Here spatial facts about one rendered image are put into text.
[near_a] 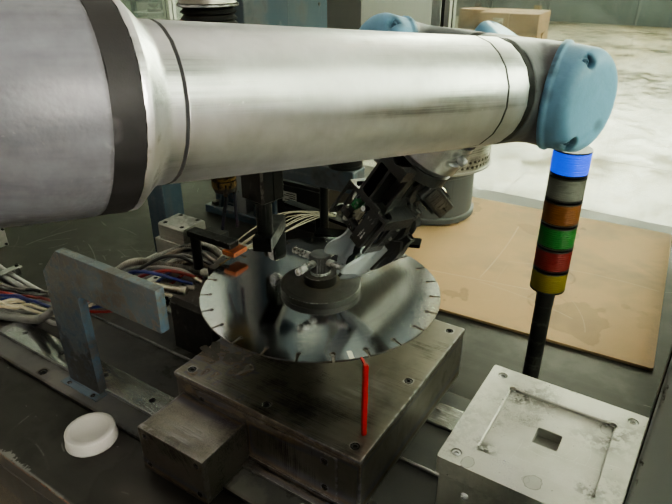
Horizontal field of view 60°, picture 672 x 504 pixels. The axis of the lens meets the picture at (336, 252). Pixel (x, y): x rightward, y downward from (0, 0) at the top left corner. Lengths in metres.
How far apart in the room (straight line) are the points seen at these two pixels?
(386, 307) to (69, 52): 0.60
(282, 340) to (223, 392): 0.13
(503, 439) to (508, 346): 0.42
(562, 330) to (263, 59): 0.94
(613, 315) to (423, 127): 0.92
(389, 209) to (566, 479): 0.33
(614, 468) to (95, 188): 0.57
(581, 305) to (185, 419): 0.78
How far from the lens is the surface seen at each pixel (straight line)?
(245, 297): 0.80
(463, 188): 1.49
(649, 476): 0.48
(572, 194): 0.76
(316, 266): 0.78
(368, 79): 0.32
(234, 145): 0.28
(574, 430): 0.72
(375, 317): 0.76
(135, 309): 0.80
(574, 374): 1.06
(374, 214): 0.66
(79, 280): 0.88
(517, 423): 0.71
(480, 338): 1.10
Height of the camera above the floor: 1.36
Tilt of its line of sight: 27 degrees down
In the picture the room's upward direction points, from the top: straight up
